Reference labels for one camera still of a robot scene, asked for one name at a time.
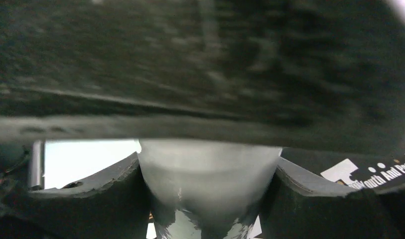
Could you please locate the black racket bag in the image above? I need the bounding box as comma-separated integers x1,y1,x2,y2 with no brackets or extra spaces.
281,140,405,189

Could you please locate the white shuttlecock tube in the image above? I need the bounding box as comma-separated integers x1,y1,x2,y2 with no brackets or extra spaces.
137,139,282,239

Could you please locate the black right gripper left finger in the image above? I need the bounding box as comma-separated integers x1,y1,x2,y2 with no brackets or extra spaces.
24,153,149,239

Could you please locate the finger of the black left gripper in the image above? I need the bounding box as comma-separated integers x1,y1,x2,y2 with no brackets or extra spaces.
0,0,405,154

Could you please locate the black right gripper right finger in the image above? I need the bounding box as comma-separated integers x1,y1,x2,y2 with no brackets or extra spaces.
259,158,405,239

